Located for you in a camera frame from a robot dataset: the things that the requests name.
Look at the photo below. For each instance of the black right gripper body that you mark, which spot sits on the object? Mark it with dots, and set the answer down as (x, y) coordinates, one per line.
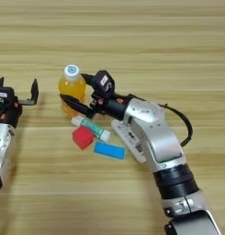
(112, 105)

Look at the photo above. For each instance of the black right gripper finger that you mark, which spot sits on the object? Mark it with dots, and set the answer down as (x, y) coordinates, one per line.
(77, 105)
(90, 80)

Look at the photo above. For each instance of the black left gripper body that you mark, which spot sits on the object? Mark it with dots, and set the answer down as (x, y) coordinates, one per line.
(6, 114)

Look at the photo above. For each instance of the orange juice bottle white cap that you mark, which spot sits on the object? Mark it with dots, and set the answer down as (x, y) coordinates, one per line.
(72, 88)

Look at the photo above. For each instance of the white green toothpaste tube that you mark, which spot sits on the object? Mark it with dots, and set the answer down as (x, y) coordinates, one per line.
(94, 128)

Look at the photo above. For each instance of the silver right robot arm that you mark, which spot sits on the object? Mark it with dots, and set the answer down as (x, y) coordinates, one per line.
(156, 134)

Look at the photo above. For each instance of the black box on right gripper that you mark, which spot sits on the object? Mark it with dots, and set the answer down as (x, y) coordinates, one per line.
(104, 82)

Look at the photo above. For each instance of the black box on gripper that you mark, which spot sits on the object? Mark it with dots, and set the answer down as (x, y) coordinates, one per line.
(104, 82)
(3, 96)

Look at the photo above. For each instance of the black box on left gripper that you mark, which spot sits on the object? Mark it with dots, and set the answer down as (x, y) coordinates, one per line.
(3, 96)

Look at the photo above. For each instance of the white remote control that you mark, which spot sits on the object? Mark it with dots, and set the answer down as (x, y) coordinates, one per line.
(126, 134)

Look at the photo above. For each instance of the red cube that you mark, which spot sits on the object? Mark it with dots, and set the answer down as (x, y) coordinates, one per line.
(82, 138)

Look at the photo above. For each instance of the blue rectangular block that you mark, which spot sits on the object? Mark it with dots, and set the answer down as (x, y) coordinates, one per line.
(109, 150)

